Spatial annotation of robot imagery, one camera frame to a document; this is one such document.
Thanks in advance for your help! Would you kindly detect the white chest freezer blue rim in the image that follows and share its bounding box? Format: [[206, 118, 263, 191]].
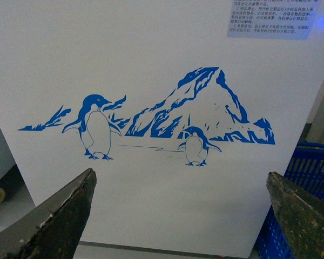
[[0, 1, 324, 257]]

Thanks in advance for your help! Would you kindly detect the grey instruction sticker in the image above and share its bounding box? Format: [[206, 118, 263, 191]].
[[227, 0, 321, 40]]

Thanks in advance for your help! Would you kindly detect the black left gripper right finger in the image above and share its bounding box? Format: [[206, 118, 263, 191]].
[[266, 172, 324, 258]]

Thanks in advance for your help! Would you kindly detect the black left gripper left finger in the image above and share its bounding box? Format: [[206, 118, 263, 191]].
[[0, 168, 97, 258]]

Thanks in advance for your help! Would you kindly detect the blue plastic shopping basket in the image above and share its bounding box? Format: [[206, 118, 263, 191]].
[[256, 142, 324, 258]]

